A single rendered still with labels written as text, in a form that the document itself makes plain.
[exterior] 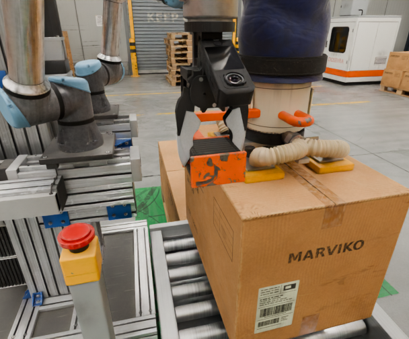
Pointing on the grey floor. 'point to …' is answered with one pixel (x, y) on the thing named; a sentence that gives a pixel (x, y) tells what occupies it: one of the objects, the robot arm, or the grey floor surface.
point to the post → (88, 290)
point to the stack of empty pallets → (185, 43)
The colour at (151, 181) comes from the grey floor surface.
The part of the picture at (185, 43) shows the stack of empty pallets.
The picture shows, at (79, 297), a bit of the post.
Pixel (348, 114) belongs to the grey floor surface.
